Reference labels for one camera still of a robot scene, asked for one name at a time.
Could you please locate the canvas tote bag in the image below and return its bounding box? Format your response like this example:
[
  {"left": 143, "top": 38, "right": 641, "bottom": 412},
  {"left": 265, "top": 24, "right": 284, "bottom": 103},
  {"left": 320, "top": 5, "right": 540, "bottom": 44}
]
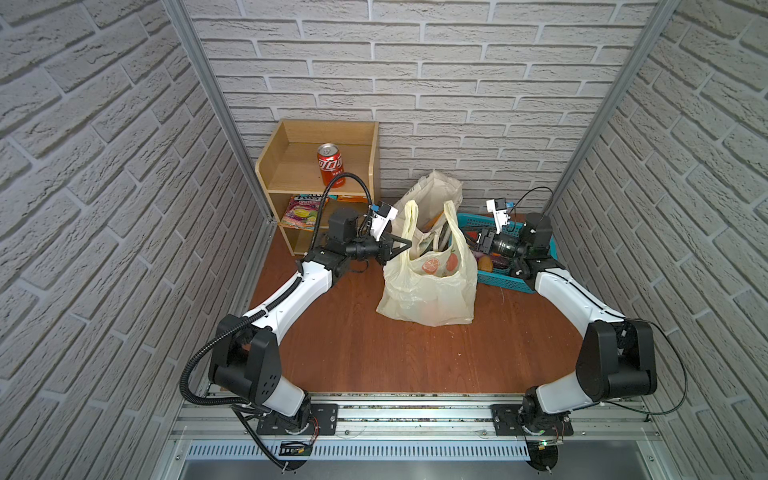
[{"left": 392, "top": 170, "right": 463, "bottom": 242}]

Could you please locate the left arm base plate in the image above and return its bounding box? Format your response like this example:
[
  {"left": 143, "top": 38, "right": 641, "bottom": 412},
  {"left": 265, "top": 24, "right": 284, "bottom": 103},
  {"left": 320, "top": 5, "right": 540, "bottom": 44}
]
[{"left": 256, "top": 402, "right": 339, "bottom": 436}]

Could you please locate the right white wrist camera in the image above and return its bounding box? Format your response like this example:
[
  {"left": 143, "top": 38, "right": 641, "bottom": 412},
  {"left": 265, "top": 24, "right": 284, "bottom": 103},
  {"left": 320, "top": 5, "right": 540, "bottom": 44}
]
[{"left": 486, "top": 198, "right": 511, "bottom": 234}]

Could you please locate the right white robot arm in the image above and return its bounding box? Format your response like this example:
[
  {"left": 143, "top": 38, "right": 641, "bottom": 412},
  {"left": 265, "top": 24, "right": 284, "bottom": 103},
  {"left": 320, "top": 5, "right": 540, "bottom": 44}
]
[{"left": 462, "top": 213, "right": 657, "bottom": 435}]

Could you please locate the aluminium rail frame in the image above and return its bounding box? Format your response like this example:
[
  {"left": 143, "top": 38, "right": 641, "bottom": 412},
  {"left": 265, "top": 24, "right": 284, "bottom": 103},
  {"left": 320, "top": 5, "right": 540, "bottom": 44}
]
[{"left": 151, "top": 393, "right": 680, "bottom": 479}]

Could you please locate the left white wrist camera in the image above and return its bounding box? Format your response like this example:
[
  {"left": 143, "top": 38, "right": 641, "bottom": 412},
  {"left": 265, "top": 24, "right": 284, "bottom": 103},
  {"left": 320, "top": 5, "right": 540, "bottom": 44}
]
[{"left": 369, "top": 202, "right": 398, "bottom": 241}]

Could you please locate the teal plastic basket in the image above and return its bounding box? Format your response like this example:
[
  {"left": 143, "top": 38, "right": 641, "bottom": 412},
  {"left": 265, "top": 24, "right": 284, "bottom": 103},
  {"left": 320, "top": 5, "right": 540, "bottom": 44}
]
[{"left": 458, "top": 213, "right": 564, "bottom": 293}]

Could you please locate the thin cream plastic bag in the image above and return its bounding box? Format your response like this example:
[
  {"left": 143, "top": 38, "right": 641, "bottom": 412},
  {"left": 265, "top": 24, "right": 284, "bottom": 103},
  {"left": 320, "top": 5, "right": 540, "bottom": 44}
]
[{"left": 376, "top": 200, "right": 478, "bottom": 327}]

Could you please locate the wooden shelf unit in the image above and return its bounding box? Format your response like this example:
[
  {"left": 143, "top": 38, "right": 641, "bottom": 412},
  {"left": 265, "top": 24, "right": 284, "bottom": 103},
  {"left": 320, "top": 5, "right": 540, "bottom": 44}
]
[{"left": 255, "top": 119, "right": 381, "bottom": 220}]

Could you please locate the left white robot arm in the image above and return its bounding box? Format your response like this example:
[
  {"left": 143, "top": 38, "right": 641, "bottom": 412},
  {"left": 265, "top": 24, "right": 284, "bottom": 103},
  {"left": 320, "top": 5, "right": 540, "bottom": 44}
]
[{"left": 208, "top": 203, "right": 411, "bottom": 429}]

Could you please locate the red cola can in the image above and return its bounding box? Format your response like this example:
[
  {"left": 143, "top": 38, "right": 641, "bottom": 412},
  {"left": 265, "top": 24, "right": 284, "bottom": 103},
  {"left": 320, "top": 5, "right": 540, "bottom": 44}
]
[{"left": 317, "top": 143, "right": 344, "bottom": 186}]

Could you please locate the pink green candy bag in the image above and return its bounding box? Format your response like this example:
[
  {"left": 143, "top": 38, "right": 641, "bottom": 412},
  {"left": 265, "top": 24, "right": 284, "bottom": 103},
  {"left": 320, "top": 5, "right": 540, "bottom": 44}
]
[{"left": 279, "top": 195, "right": 321, "bottom": 231}]

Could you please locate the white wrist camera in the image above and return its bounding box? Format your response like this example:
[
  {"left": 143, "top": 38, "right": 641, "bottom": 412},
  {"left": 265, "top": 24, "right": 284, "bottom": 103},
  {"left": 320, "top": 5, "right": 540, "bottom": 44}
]
[
  {"left": 369, "top": 202, "right": 398, "bottom": 241},
  {"left": 486, "top": 198, "right": 511, "bottom": 234}
]

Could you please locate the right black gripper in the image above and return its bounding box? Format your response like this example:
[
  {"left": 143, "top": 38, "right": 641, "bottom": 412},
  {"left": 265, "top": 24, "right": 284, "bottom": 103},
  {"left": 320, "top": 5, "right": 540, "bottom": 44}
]
[{"left": 458, "top": 227, "right": 530, "bottom": 264}]

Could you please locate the left black cable conduit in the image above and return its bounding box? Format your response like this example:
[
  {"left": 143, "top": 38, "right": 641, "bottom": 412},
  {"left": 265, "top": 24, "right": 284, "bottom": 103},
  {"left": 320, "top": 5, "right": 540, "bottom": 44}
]
[{"left": 178, "top": 172, "right": 374, "bottom": 408}]

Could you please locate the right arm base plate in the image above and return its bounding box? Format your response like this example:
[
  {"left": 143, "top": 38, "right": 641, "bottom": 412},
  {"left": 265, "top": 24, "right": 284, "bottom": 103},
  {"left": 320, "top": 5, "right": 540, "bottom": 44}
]
[{"left": 490, "top": 404, "right": 574, "bottom": 437}]

